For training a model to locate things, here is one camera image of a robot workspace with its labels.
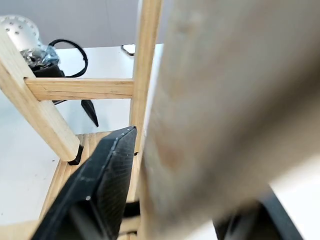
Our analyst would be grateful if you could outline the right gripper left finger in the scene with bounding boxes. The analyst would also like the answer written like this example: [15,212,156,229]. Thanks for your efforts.
[31,125,138,240]

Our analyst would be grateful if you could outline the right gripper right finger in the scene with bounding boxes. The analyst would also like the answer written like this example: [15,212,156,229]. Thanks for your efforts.
[212,186,305,240]

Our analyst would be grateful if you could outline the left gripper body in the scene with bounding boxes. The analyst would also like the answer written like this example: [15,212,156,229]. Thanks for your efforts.
[26,57,66,79]

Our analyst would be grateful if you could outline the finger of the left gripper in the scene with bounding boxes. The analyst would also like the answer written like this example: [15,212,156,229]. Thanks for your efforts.
[80,99,100,128]

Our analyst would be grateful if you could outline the wooden cross bar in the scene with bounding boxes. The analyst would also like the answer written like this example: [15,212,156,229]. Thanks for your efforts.
[23,77,134,102]

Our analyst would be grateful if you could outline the wooden leg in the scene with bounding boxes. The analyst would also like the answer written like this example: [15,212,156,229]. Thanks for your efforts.
[0,24,81,162]
[128,0,164,156]

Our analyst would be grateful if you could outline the black cable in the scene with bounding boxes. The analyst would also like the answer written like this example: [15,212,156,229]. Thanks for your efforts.
[48,38,89,79]

